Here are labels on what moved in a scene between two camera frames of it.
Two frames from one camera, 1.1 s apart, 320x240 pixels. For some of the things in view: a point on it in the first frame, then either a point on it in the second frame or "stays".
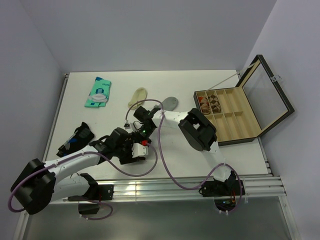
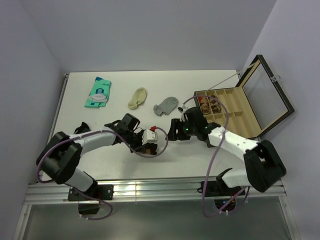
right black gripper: x=135 y=134 → x=176 y=124
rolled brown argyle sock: x=215 y=103 stays
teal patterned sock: x=99 y=93 stays
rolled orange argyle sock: x=205 y=105 stays
